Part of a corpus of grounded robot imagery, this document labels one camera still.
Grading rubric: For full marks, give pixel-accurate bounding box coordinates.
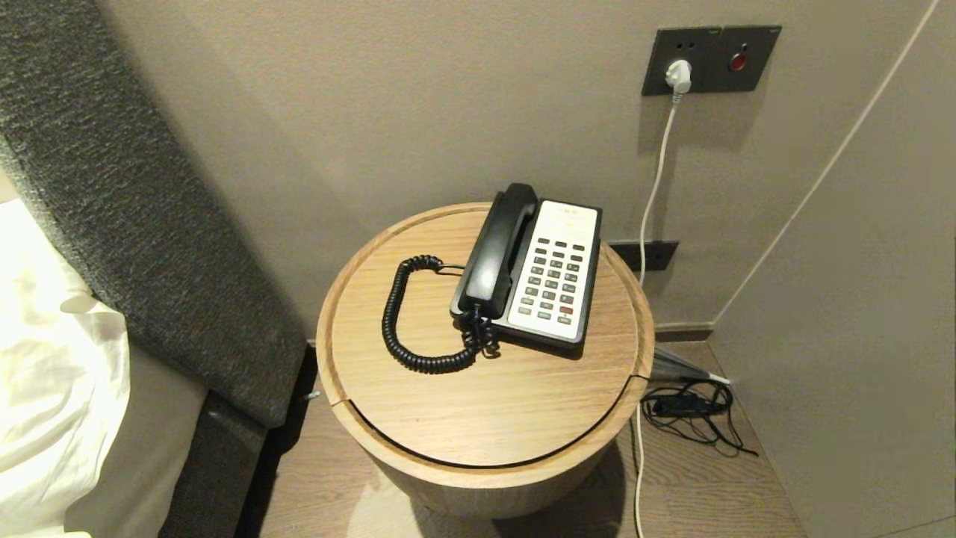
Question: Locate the dark grey bed frame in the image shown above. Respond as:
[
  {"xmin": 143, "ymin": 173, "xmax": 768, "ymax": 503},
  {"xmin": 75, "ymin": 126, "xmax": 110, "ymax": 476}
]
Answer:
[{"xmin": 158, "ymin": 392, "xmax": 268, "ymax": 538}]

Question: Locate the white bed linen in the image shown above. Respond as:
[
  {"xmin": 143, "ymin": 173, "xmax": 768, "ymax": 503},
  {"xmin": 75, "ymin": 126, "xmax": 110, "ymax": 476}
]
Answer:
[{"xmin": 0, "ymin": 198, "xmax": 131, "ymax": 536}]

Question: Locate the grey fabric headboard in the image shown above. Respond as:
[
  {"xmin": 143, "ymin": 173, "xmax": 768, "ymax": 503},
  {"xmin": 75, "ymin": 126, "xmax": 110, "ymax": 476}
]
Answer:
[{"xmin": 0, "ymin": 0, "xmax": 308, "ymax": 428}]

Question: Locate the round wooden side table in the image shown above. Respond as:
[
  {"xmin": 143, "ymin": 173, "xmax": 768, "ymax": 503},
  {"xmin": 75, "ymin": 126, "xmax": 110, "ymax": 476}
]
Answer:
[{"xmin": 316, "ymin": 202, "xmax": 656, "ymax": 520}]

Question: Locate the black tangled cable bundle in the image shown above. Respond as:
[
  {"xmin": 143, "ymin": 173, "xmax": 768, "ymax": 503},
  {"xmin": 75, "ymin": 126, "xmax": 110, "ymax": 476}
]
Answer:
[{"xmin": 640, "ymin": 379, "xmax": 759, "ymax": 457}]

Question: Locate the telephone base with keypad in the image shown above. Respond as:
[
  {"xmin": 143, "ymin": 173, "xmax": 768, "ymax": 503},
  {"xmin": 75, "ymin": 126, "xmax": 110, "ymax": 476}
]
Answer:
[{"xmin": 450, "ymin": 196, "xmax": 603, "ymax": 359}]

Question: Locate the black telephone handset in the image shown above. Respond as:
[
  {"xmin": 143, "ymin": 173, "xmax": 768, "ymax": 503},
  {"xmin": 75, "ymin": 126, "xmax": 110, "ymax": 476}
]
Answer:
[{"xmin": 450, "ymin": 183, "xmax": 540, "ymax": 321}]

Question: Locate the white power cable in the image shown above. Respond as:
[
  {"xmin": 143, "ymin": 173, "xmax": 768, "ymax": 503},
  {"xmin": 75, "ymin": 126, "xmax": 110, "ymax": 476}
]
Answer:
[{"xmin": 633, "ymin": 93, "xmax": 682, "ymax": 538}]

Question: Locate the white power plug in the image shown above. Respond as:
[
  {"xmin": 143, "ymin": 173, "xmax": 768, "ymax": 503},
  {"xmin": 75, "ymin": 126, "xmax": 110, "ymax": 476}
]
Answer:
[{"xmin": 665, "ymin": 60, "xmax": 693, "ymax": 104}]

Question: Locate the grey wall socket panel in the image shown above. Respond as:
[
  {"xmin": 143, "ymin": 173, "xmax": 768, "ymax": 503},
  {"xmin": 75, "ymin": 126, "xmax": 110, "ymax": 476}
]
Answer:
[{"xmin": 642, "ymin": 27, "xmax": 724, "ymax": 96}]

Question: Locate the small dark wall socket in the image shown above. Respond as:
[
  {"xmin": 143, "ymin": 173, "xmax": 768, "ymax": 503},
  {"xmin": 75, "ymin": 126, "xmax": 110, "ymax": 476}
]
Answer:
[{"xmin": 609, "ymin": 240, "xmax": 679, "ymax": 273}]

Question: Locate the beige mattress side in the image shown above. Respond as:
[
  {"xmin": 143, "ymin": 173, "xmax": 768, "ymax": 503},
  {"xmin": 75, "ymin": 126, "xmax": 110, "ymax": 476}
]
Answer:
[{"xmin": 63, "ymin": 344, "xmax": 208, "ymax": 538}]

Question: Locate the black phone cord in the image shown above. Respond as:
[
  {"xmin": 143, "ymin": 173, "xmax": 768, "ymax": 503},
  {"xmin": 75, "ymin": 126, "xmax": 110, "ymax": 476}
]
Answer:
[{"xmin": 382, "ymin": 255, "xmax": 500, "ymax": 374}]

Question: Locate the grey switch panel red button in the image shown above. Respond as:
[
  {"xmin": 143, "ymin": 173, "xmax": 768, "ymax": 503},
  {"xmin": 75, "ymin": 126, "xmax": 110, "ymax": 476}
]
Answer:
[{"xmin": 702, "ymin": 25, "xmax": 783, "ymax": 93}]

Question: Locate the folded umbrella white tip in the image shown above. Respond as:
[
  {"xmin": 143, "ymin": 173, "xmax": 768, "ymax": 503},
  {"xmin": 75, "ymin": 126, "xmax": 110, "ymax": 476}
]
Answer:
[{"xmin": 648, "ymin": 345, "xmax": 731, "ymax": 386}]

